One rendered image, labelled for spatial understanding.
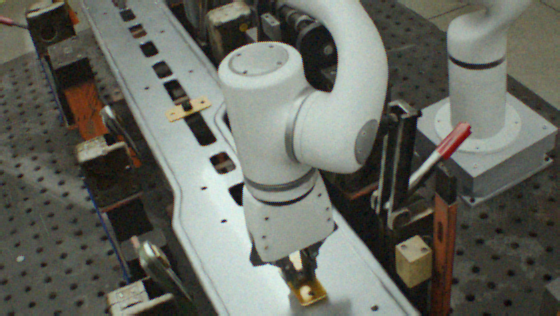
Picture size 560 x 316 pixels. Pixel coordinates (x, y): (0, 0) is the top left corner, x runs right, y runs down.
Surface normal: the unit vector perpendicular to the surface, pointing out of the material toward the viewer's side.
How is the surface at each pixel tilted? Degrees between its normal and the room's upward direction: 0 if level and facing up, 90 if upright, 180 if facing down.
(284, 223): 90
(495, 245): 0
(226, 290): 0
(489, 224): 0
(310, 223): 92
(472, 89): 91
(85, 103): 90
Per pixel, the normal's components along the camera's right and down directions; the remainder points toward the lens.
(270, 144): -0.46, 0.59
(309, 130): -0.48, 0.02
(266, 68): -0.11, -0.70
